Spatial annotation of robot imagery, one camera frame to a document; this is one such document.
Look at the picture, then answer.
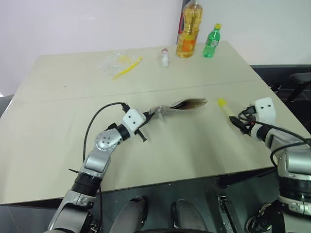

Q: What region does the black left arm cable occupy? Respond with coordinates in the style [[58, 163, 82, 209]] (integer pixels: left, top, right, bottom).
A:
[[82, 101, 130, 166]]

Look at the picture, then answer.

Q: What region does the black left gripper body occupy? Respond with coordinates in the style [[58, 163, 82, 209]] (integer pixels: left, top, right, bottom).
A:
[[134, 112, 153, 133]]

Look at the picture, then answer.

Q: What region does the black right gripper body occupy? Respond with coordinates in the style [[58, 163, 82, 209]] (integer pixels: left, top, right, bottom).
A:
[[238, 105, 257, 129]]

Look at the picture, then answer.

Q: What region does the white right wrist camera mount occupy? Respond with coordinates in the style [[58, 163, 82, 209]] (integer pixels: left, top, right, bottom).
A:
[[254, 96, 277, 126]]

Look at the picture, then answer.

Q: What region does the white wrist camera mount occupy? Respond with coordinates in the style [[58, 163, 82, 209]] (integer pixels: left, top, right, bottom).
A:
[[121, 108, 147, 133], [254, 96, 277, 126]]

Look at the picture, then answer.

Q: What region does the red and black object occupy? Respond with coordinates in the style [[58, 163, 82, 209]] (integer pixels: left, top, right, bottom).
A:
[[175, 0, 186, 46]]

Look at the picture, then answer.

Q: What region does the black metal table frame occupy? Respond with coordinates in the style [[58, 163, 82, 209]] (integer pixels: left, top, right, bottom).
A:
[[217, 173, 240, 233]]

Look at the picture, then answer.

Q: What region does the dark grey rounded shape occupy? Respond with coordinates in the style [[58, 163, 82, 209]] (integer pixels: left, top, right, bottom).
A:
[[171, 198, 208, 233], [110, 196, 149, 233]]

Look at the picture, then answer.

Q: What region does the small white bottle red cap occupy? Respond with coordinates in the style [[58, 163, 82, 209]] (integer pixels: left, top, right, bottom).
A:
[[158, 48, 170, 67]]

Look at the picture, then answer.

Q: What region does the large cooking oil bottle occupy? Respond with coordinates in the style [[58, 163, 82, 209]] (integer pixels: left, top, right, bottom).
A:
[[175, 0, 204, 59]]

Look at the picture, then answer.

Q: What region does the yellow highlighter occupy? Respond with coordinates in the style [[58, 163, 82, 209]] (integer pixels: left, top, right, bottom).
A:
[[217, 98, 236, 118]]

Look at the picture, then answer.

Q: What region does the grid pattern zipper pouch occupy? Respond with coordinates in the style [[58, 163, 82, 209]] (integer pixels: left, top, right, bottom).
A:
[[148, 97, 208, 120]]

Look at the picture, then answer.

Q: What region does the tangled black cable bundle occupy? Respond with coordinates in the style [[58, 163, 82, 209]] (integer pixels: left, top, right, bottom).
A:
[[245, 203, 277, 233]]

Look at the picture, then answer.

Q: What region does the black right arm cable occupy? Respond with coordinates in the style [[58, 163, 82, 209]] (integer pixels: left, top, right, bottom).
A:
[[238, 108, 311, 168]]

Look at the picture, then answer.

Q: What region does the yellow toothbrush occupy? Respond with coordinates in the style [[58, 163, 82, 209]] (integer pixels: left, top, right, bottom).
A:
[[112, 56, 144, 81]]

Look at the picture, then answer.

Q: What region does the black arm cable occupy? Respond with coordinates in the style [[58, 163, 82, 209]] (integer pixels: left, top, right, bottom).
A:
[[82, 101, 130, 166], [238, 108, 311, 168]]

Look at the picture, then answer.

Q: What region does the black office chair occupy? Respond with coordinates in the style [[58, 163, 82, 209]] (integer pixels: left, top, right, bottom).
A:
[[266, 72, 311, 105]]

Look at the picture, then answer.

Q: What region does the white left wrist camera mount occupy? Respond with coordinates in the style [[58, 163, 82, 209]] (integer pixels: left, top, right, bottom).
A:
[[121, 108, 147, 133]]

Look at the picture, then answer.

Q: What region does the clear plastic bag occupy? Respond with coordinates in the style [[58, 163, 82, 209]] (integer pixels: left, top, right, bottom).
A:
[[97, 50, 137, 78]]

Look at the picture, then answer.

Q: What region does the green plastic soda bottle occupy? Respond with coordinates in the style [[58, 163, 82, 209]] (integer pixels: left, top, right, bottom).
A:
[[202, 23, 223, 58]]

